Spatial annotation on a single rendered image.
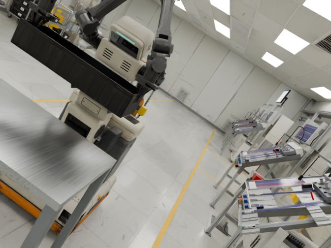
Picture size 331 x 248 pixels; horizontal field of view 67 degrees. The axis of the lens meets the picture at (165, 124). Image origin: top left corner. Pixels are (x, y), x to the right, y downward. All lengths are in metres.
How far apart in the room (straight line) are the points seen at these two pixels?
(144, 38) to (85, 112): 0.54
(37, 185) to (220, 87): 10.16
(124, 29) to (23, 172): 0.88
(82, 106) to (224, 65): 9.55
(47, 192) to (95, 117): 0.76
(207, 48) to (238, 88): 2.11
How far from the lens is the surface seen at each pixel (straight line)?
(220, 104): 10.74
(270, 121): 6.68
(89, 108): 1.54
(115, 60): 1.46
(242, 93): 10.75
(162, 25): 1.12
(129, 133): 1.74
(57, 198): 0.84
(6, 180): 1.88
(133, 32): 1.40
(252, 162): 3.48
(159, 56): 0.98
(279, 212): 2.13
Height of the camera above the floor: 1.32
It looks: 13 degrees down
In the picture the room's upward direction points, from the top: 34 degrees clockwise
